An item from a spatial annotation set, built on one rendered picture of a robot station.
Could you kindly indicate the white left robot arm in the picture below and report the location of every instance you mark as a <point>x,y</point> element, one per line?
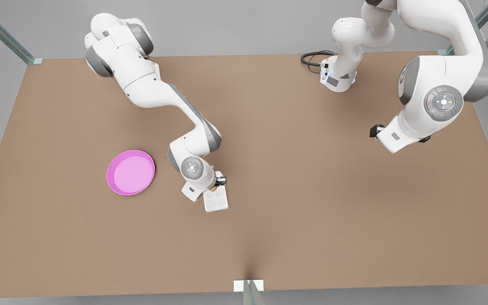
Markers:
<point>443,72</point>

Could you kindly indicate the silver frame post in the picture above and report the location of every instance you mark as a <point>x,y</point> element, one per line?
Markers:
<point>487,12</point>
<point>249,290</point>
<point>2,34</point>

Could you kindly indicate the pink round plate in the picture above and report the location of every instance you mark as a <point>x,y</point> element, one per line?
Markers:
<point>131,173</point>

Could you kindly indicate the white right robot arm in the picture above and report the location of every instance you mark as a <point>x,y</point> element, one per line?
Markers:
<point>142,80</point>

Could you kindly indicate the white egg box lid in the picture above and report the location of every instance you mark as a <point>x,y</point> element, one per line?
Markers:
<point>216,202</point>

